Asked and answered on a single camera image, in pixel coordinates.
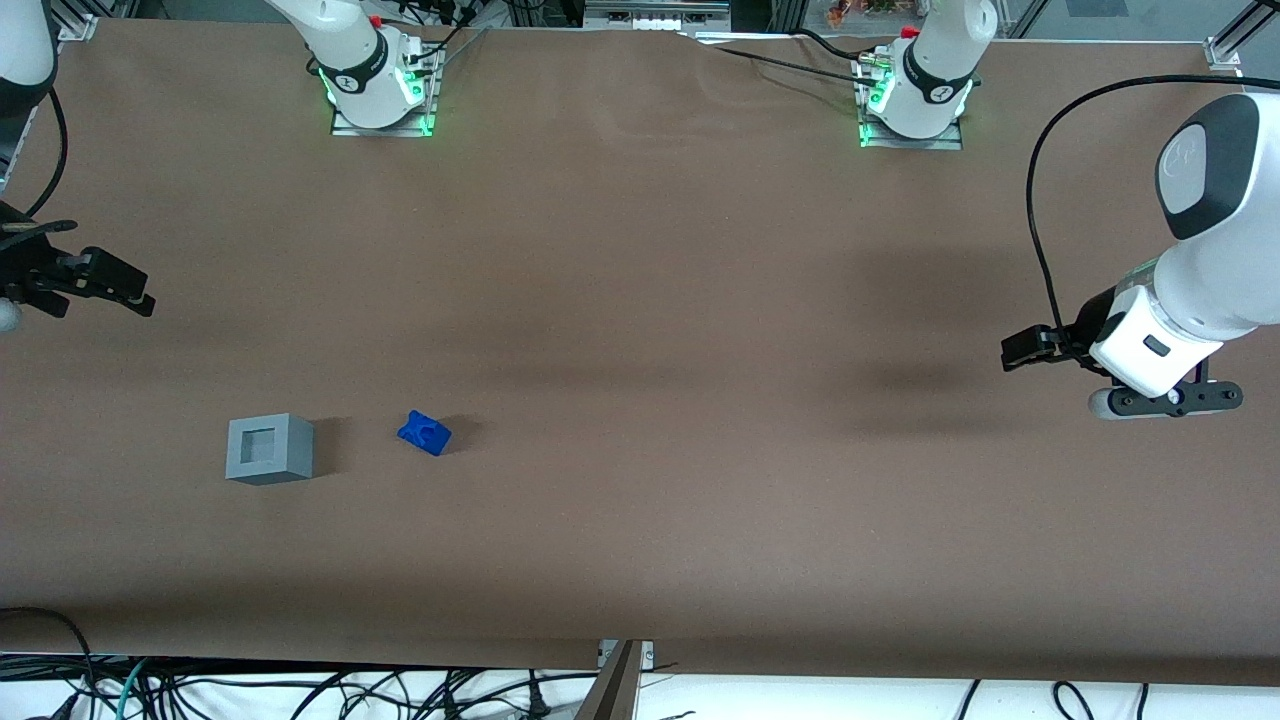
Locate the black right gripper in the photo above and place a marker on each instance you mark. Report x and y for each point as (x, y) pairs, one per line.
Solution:
(32, 268)

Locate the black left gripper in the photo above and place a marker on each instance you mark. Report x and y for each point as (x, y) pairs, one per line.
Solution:
(1092, 323)

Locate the blue plastic part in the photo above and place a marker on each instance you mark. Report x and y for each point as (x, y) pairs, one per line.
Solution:
(425, 433)

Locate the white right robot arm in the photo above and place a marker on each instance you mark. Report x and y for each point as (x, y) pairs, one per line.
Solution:
(355, 60)

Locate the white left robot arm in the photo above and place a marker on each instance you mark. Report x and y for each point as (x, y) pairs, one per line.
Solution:
(1210, 290)

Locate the gray cube base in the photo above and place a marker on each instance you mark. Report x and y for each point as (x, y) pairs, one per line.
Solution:
(268, 450)

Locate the brown table cover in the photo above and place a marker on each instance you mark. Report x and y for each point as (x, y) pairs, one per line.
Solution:
(640, 400)

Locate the white power strip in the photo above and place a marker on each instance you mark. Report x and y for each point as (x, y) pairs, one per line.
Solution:
(655, 15)

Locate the dark diagonal beam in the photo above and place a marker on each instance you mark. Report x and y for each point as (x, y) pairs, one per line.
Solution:
(612, 690)

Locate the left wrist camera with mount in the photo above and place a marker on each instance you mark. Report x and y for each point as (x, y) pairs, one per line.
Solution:
(1190, 398)

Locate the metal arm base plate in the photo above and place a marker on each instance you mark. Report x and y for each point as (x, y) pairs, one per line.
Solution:
(420, 120)
(945, 142)

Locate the metal corner bracket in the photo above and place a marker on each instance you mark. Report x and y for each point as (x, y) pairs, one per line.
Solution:
(78, 26)
(1224, 53)

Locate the small metal edge bracket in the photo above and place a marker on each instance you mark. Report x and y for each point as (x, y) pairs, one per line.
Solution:
(645, 652)

